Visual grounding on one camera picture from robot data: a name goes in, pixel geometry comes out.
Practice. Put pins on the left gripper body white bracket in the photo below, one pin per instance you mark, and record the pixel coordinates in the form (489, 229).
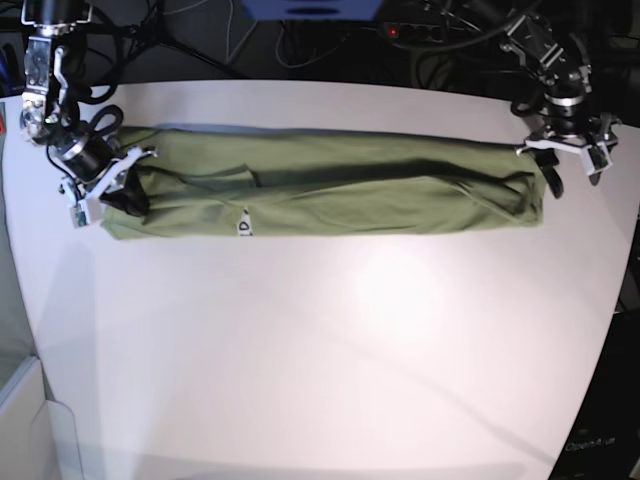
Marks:
(593, 133)

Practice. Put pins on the green T-shirt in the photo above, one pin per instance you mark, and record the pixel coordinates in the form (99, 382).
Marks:
(326, 183)

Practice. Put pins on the black power strip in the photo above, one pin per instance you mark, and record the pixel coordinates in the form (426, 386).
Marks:
(413, 35)

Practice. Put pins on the white bin at left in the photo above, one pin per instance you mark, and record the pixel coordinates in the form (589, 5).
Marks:
(38, 435)

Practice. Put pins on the black OpenArm base box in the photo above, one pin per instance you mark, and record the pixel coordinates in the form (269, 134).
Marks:
(604, 440)

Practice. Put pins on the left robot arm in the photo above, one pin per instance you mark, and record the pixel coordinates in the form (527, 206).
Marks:
(570, 119)

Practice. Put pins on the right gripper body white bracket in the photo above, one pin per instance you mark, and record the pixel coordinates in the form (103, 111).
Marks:
(112, 179)

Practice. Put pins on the blue box overhead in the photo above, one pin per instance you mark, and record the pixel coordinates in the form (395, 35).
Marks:
(313, 10)

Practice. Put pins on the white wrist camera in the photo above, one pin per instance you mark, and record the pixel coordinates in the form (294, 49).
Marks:
(598, 159)
(86, 212)

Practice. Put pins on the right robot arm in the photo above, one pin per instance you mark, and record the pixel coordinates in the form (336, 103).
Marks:
(76, 128)

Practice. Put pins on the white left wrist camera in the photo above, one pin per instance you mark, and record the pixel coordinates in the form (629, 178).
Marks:
(598, 159)

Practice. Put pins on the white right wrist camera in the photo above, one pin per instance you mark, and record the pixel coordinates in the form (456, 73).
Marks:
(86, 212)

